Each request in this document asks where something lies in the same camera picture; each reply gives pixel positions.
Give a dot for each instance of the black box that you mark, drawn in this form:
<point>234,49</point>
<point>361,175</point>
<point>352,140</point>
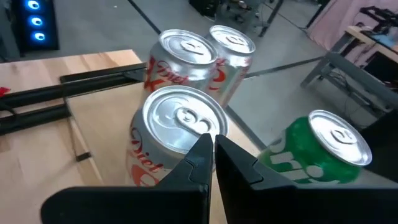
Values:
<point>203,7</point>

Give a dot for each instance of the silver Diet Coke can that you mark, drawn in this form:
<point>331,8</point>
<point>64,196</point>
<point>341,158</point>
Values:
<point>233,43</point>
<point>186,49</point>
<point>174,118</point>

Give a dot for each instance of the wooden desk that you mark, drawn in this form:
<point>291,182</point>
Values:
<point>357,34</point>

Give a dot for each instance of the pink fabric sheet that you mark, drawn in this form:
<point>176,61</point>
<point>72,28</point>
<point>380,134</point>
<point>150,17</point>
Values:
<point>335,18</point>

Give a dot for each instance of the black aluminium table frame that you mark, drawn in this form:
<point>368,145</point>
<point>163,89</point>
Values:
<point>46,90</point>

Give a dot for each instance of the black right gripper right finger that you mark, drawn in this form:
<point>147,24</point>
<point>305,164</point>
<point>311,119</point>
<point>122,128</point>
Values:
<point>280,205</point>

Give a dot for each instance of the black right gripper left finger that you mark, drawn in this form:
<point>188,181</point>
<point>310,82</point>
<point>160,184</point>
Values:
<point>140,205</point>

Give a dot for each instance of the green Sprite can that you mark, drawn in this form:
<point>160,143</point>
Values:
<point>298,149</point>

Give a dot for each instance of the black computer with blue lights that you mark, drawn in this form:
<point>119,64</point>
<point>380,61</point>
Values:
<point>34,21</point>

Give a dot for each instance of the grey metal workbench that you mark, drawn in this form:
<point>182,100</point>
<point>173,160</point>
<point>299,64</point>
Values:
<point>351,71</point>

